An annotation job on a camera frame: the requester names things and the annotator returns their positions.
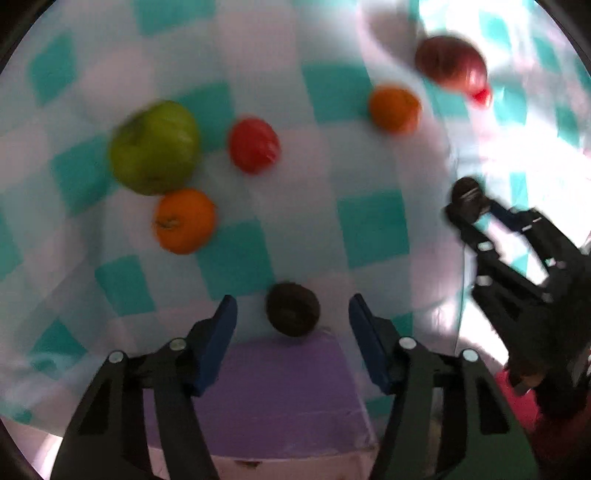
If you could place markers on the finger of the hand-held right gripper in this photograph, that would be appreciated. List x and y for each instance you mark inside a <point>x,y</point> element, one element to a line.
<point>501,213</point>
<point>482,249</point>

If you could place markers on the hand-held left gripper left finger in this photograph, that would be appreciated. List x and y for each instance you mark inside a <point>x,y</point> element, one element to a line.
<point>217,341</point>

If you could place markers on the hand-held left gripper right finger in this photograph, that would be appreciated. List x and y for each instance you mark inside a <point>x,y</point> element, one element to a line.
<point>369,341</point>

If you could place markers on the dark brown round fruit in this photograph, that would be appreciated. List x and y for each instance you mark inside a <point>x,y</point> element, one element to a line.
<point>467,196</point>
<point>292,308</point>

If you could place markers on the purple cardboard box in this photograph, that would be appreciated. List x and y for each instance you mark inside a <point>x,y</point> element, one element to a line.
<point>281,397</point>

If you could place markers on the small red cherry tomato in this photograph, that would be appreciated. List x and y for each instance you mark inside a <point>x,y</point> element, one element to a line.
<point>481,96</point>

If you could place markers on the green tomato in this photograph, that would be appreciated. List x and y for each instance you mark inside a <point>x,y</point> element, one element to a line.
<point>154,147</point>

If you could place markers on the red clothing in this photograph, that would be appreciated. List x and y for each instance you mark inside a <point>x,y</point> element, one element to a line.
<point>521,410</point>

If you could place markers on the orange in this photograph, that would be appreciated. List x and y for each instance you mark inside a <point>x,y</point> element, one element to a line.
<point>395,108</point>
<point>184,221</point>

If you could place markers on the dark red apple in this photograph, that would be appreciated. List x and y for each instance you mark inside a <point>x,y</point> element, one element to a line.
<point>450,62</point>

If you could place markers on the teal white checkered tablecloth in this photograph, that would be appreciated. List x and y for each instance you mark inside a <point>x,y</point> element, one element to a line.
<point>295,184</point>

